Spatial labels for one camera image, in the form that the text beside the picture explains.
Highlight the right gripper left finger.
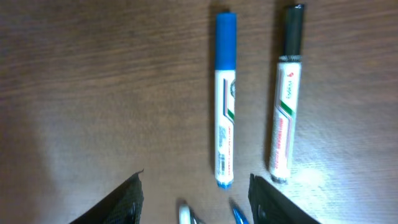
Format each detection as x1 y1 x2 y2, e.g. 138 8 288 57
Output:
70 170 144 224

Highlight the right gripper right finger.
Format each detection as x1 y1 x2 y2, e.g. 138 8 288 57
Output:
248 174 320 224

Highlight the blue capped whiteboard marker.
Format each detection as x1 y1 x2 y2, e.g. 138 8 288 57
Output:
215 12 237 189

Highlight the blue ballpoint pen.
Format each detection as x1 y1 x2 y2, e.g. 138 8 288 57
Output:
229 199 249 224

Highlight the black ballpoint pen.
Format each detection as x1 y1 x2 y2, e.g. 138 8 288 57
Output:
178 203 205 224

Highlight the black capped whiteboard marker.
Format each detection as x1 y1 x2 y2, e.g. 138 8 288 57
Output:
269 4 305 183

